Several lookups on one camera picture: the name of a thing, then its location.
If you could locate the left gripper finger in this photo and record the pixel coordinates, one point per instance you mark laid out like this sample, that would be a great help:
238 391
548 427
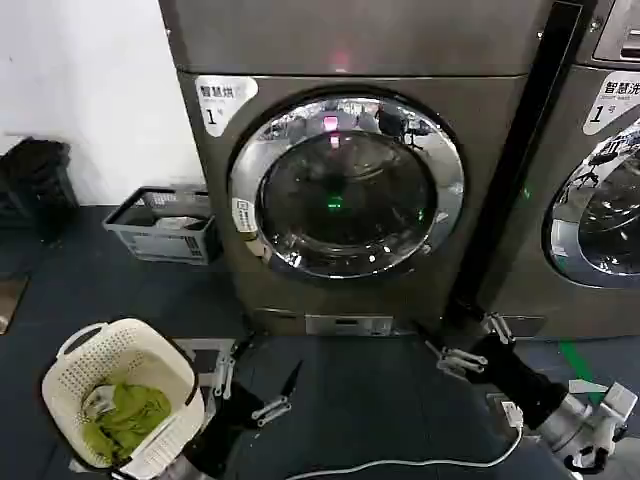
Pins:
225 372
285 392

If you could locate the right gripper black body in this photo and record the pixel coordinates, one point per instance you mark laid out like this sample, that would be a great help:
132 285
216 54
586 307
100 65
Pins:
520 385

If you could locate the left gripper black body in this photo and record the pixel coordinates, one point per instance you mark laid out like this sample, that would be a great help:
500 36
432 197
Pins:
235 410

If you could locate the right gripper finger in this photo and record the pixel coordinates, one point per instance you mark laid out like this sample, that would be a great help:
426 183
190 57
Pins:
457 359
500 327

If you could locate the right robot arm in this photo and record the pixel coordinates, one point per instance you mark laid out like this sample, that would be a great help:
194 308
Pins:
585 415

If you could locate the white plug adapter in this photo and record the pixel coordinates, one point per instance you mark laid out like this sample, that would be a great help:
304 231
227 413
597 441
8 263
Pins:
511 412

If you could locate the grey dryer with slanted panel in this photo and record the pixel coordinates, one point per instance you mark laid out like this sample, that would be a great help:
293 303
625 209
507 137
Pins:
600 310

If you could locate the green garment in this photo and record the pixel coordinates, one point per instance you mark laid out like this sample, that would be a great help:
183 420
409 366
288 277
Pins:
132 415

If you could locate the white grey printed cloth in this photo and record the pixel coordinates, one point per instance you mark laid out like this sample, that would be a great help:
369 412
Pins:
102 397

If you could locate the cream perforated laundry basket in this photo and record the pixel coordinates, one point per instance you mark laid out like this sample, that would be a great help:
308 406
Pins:
85 360

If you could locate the grey plastic crate basket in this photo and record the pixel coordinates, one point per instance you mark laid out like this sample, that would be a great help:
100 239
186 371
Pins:
165 245

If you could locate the round glass door chrome rim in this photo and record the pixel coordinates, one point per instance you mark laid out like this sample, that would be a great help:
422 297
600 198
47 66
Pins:
600 210

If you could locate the round glass dryer door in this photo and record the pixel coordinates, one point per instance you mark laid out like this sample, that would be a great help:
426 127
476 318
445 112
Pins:
345 200

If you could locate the black plastic crate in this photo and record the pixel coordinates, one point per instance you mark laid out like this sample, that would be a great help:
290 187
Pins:
35 185

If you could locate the white floor frame plate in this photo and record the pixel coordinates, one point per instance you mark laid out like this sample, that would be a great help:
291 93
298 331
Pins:
205 350

